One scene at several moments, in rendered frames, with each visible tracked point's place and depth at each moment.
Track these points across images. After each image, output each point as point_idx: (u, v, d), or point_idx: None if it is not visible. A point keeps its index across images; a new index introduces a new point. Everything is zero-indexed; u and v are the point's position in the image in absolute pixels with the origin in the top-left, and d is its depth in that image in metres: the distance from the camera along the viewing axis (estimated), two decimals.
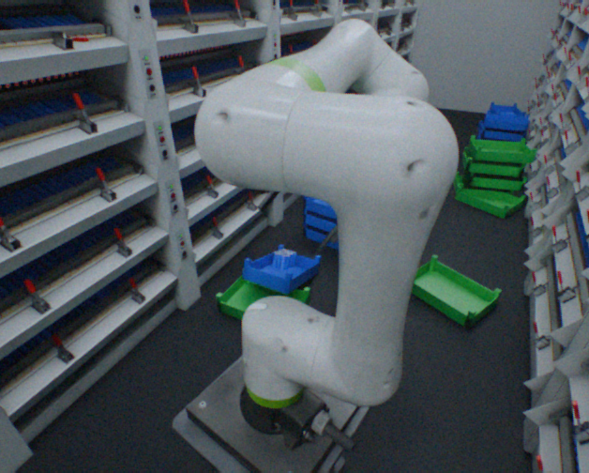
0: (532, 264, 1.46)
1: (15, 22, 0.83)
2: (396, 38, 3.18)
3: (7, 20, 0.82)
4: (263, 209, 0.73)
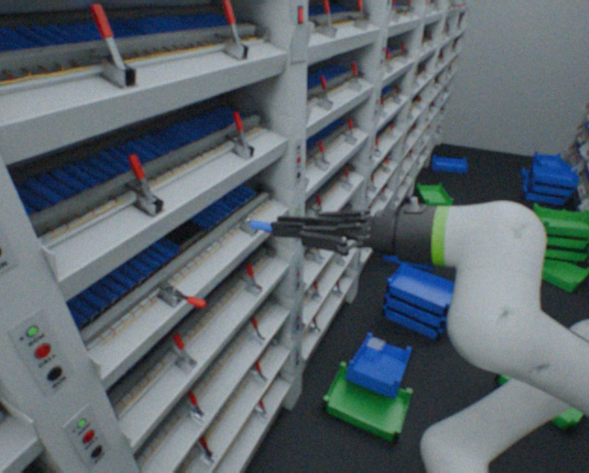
0: None
1: (207, 211, 0.88)
2: (442, 89, 3.23)
3: (202, 211, 0.87)
4: None
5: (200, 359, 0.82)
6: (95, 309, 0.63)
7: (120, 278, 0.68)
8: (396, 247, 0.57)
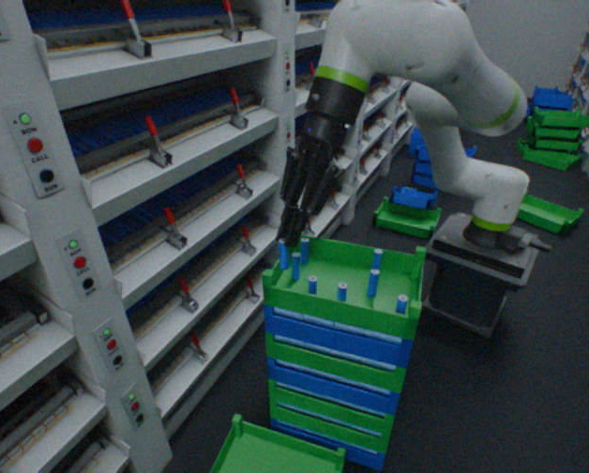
0: None
1: (319, 5, 1.33)
2: None
3: (316, 3, 1.32)
4: (288, 243, 0.71)
5: None
6: None
7: None
8: None
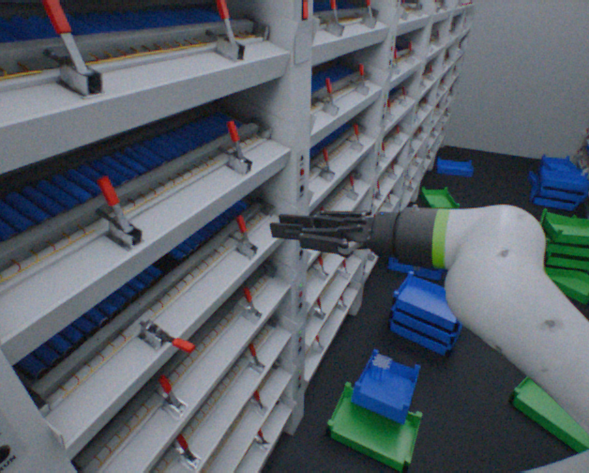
0: None
1: None
2: (447, 90, 3.13)
3: None
4: (274, 227, 0.72)
5: (190, 401, 0.72)
6: (55, 352, 0.53)
7: (87, 312, 0.58)
8: None
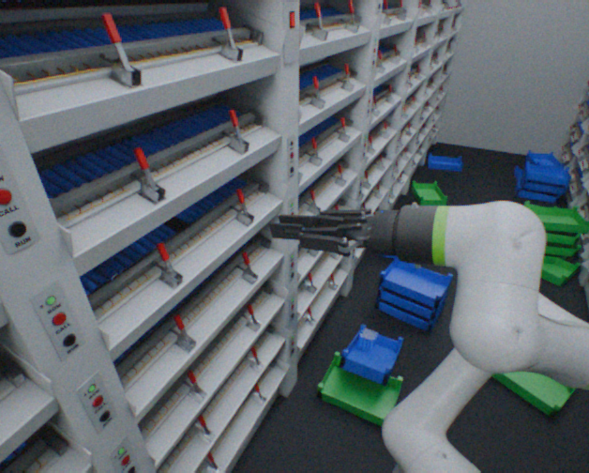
0: None
1: (201, 200, 0.95)
2: (437, 89, 3.29)
3: None
4: (274, 227, 0.72)
5: (199, 340, 0.89)
6: (96, 283, 0.69)
7: (119, 257, 0.75)
8: None
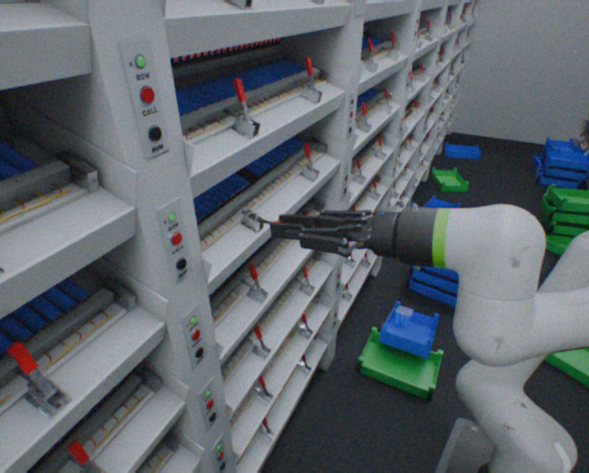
0: None
1: (266, 155, 0.94)
2: (456, 76, 3.29)
3: (262, 154, 0.93)
4: (274, 227, 0.72)
5: (269, 293, 0.88)
6: None
7: (202, 201, 0.74)
8: None
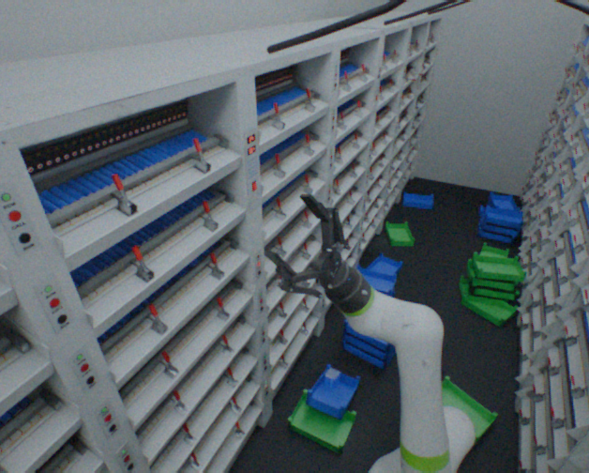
0: (521, 393, 1.98)
1: None
2: (408, 139, 3.69)
3: None
4: (273, 252, 0.68)
5: (190, 404, 1.28)
6: None
7: None
8: (351, 266, 0.86)
